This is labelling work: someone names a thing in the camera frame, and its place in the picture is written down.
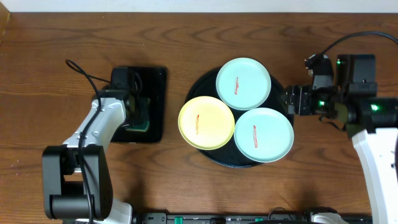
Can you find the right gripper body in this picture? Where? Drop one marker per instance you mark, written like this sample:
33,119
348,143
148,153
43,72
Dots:
310,101

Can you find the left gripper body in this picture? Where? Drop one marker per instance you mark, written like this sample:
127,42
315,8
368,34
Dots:
133,120

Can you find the green sponge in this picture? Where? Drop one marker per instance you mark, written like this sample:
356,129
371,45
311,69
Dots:
138,115

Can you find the light blue plate bottom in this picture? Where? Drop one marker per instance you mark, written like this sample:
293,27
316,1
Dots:
263,135

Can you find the light blue plate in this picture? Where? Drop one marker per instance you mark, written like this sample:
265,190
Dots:
263,135
243,83

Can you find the yellow plate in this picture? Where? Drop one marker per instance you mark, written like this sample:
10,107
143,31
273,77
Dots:
206,123

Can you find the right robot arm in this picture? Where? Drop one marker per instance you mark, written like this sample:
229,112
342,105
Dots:
348,94

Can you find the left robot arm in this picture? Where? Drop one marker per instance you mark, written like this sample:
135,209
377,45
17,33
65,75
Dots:
76,180

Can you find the black rectangular tray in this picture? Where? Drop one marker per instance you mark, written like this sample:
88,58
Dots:
154,80

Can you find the black round tray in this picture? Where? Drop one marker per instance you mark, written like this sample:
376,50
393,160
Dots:
229,155

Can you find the light blue plate top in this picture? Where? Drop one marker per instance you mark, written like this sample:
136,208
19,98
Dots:
243,83

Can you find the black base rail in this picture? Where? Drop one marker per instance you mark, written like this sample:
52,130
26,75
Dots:
163,218

